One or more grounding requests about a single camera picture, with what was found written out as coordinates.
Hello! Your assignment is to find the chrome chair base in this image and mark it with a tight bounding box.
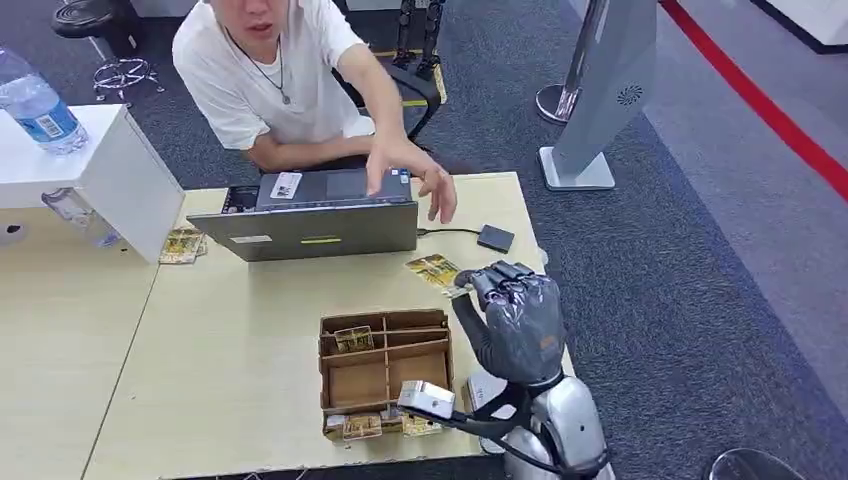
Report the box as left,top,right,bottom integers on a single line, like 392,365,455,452
91,57,166,109

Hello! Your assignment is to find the loose card stack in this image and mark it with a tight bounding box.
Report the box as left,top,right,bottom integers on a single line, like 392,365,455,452
158,226,209,267

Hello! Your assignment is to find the grey laptop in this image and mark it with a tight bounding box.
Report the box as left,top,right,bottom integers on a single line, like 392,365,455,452
186,166,421,264

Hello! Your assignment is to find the grey standing panel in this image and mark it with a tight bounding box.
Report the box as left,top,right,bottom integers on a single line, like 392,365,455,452
537,0,659,193

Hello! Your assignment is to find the red floor tape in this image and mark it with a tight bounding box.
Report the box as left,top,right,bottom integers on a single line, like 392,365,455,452
659,0,848,203

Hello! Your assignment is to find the round glass object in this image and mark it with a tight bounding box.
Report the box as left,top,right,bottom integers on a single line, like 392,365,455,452
707,447,808,480

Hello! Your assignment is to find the person's left hand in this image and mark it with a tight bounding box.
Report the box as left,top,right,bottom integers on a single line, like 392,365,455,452
364,136,459,226

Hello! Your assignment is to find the white cabinet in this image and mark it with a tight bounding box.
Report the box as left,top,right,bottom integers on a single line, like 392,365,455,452
750,0,848,56

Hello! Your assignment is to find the clear water bottle blue label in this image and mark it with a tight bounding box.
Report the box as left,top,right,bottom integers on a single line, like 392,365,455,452
0,44,90,158

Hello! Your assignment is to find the person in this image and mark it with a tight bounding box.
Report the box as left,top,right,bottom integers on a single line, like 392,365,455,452
171,0,459,226

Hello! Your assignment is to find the clear empty plastic bottle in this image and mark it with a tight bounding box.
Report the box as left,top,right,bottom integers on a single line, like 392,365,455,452
40,186,123,250

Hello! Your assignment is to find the black printed packet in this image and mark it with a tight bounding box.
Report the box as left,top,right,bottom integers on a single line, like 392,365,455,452
221,184,261,215

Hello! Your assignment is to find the card stack in compartment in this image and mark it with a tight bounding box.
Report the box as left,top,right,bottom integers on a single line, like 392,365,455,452
333,325,376,355

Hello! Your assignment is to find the small black box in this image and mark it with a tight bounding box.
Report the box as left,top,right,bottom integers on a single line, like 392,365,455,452
476,223,517,256

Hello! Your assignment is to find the white shelf block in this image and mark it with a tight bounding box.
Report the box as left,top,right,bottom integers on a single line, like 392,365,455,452
0,103,187,266

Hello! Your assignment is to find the white plastic block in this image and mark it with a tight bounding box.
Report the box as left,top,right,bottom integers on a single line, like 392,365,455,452
462,368,513,427

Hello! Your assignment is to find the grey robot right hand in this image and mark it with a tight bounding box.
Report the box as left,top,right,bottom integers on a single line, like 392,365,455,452
452,260,568,387

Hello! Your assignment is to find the chrome pole with round base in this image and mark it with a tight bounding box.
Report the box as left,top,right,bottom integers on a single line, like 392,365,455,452
534,0,609,126

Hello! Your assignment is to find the wooden card box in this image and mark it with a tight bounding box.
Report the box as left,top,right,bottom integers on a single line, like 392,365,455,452
318,307,456,417

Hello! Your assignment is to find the black robot legs stand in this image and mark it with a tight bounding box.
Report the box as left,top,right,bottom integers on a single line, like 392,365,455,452
389,0,449,109

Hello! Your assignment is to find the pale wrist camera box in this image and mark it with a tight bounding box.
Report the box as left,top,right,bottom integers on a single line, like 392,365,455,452
397,380,457,421

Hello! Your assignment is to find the black stool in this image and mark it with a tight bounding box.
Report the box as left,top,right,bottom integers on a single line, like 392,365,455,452
50,0,138,42

